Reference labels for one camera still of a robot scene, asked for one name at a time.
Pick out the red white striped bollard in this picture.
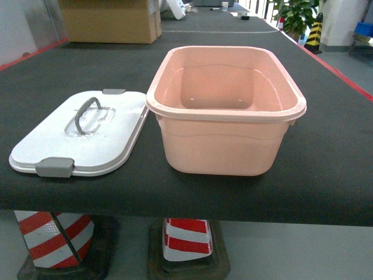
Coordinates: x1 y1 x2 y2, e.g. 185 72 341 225
15 211 119 279

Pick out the green potted plant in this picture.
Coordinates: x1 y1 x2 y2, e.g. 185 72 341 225
271 0 319 37

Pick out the pink plastic storage box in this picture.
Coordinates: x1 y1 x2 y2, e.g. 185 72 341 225
146 45 307 176

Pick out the white lid with grey handle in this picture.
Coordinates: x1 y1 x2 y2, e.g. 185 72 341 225
9 89 149 178

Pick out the yellow black striped bollard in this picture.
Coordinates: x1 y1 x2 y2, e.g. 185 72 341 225
304 12 323 55

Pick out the cardboard box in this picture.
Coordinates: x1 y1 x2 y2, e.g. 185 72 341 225
58 0 161 44

